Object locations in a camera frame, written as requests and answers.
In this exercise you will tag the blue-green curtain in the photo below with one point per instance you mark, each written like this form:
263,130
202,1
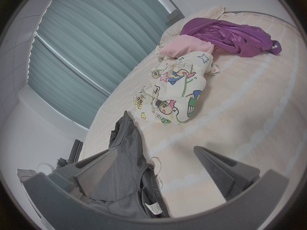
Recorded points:
60,85
108,32

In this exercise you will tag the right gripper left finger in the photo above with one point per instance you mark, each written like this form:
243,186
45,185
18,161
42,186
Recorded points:
93,169

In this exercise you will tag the purple satin garment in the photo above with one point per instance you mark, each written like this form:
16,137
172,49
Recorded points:
227,30

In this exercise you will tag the pink garment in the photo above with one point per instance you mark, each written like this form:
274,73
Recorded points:
184,45

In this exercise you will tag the grey bedside table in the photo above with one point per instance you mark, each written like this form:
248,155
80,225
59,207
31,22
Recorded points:
173,15

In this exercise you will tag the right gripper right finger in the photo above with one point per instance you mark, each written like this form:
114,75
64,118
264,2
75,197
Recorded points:
223,168

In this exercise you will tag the black garment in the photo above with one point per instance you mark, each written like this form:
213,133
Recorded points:
129,157

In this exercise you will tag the white printed pyjama garment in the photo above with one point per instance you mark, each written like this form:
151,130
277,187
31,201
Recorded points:
172,97

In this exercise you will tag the bed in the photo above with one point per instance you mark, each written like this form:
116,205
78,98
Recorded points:
239,104

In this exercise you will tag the pale pink pillow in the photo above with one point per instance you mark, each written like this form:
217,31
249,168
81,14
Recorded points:
172,31

